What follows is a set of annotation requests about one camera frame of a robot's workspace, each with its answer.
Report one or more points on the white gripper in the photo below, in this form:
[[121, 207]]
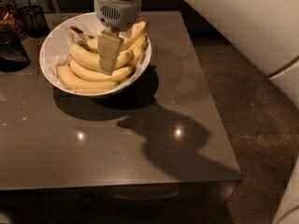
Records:
[[120, 13]]

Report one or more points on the top yellow banana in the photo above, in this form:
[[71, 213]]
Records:
[[138, 31]]

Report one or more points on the yellow banana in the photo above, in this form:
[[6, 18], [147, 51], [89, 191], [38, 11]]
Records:
[[72, 82], [91, 75], [138, 31], [93, 61]]

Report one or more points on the black pot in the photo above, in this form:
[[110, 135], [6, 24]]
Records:
[[13, 56]]

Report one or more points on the bottom yellow banana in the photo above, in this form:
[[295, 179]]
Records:
[[72, 82]]

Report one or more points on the rear partly hidden banana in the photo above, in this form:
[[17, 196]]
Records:
[[138, 48]]

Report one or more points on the black mesh pen cup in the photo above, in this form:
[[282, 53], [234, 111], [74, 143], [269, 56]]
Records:
[[34, 20]]

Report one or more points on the white bowl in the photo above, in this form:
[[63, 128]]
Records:
[[55, 52]]

